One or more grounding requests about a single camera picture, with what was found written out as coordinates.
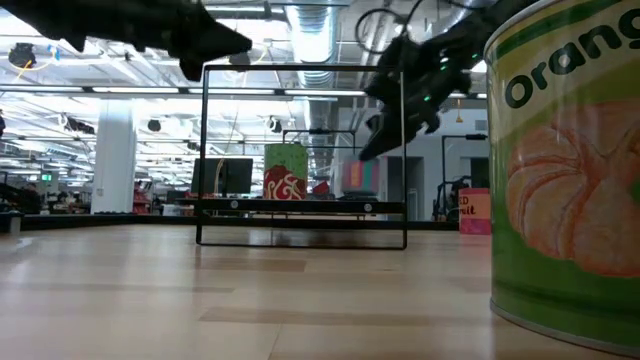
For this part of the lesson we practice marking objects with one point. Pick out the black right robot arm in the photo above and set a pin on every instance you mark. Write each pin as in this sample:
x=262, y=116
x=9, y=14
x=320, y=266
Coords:
x=480, y=35

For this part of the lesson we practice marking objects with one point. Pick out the red mixed fruit can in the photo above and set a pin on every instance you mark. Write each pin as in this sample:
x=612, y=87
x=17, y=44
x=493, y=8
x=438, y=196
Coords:
x=474, y=217

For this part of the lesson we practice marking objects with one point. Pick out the green Orange label can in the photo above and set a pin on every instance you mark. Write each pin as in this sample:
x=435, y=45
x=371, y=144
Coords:
x=565, y=200

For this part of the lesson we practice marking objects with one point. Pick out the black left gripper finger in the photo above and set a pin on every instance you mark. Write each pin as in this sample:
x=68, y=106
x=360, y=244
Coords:
x=220, y=42
x=192, y=69

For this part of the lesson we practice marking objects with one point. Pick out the black ceiling camera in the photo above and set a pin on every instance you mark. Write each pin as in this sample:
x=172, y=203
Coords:
x=21, y=54
x=240, y=59

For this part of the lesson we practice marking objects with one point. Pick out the yellow hanging ceiling marker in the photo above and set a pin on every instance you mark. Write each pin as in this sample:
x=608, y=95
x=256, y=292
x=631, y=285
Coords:
x=458, y=119

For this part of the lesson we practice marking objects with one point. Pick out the black background robot arm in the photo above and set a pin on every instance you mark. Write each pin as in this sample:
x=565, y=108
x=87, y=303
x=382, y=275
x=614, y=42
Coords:
x=445, y=200

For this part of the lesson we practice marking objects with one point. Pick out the green red spaghetti print can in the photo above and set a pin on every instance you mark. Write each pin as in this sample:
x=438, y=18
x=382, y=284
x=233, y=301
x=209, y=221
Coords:
x=285, y=175

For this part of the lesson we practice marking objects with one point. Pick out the black computer monitor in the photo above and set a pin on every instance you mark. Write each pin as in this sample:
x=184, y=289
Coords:
x=235, y=175

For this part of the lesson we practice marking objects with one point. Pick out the red background object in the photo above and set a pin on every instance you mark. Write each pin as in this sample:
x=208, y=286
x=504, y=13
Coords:
x=321, y=189

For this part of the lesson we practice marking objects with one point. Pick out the black aluminium table frame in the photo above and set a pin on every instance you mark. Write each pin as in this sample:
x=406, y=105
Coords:
x=100, y=220

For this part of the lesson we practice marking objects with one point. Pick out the silver ceiling duct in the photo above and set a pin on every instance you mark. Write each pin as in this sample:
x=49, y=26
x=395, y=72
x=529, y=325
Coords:
x=311, y=30

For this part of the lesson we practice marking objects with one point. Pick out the green exit sign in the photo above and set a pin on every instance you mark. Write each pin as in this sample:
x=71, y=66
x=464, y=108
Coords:
x=46, y=177

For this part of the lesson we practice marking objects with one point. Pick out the black background rig frame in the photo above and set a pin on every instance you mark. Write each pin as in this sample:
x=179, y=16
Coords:
x=465, y=136
x=320, y=131

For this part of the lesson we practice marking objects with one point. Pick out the white building column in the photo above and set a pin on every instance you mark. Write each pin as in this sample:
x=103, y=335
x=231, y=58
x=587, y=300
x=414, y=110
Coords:
x=114, y=160

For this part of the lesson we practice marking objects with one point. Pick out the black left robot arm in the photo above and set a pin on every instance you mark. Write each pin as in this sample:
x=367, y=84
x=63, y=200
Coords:
x=40, y=15

